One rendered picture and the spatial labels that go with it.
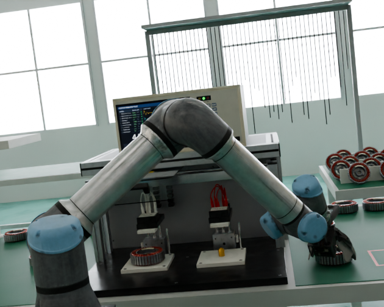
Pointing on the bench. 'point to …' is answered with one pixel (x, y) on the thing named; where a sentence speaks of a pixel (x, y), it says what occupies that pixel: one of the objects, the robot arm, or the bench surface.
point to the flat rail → (200, 177)
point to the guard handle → (142, 187)
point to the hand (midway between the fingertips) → (333, 255)
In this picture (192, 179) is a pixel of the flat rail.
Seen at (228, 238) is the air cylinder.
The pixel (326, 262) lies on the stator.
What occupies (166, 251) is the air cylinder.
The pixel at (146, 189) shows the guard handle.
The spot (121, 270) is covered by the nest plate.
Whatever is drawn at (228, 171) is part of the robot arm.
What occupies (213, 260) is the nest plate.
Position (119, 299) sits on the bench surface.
